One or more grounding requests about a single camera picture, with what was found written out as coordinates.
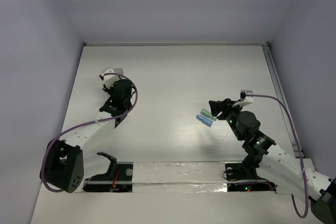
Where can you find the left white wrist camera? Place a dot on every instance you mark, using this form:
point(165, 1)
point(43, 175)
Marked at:
point(108, 81)

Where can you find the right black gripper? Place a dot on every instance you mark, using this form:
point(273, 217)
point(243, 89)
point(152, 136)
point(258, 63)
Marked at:
point(226, 106)

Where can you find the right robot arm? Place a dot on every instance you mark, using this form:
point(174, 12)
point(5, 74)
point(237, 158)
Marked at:
point(266, 159)

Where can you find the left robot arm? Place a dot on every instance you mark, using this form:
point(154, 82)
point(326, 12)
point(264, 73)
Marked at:
point(63, 168)

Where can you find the translucent pink pen holder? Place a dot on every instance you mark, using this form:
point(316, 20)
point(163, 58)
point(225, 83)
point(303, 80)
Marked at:
point(112, 71)

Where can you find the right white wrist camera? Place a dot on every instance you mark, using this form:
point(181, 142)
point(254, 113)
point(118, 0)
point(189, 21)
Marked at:
point(246, 98)

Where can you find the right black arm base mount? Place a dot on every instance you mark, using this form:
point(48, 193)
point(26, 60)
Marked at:
point(240, 179)

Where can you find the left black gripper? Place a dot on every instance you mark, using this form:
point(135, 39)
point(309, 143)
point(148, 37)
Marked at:
point(110, 107)

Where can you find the green translucent eraser case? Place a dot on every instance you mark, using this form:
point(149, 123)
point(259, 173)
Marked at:
point(208, 115)

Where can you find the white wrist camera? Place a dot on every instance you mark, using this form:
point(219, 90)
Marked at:
point(108, 81)
point(246, 98)

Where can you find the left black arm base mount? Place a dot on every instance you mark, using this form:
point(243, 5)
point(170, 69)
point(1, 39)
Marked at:
point(117, 178)

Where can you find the blue translucent eraser case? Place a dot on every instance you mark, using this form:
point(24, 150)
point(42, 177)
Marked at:
point(206, 121)

